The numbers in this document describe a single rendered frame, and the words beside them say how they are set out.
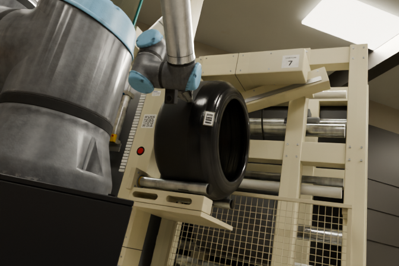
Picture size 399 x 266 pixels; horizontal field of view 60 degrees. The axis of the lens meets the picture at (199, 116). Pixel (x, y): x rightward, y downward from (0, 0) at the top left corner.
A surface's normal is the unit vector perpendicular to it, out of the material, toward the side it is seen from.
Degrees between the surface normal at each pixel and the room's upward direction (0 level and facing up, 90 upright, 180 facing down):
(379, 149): 90
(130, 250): 90
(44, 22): 91
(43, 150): 72
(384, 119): 90
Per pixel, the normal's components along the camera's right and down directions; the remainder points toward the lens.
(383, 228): 0.27, -0.32
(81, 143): 0.75, -0.41
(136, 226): 0.89, 0.01
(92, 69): 0.64, -0.15
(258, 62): -0.40, -0.42
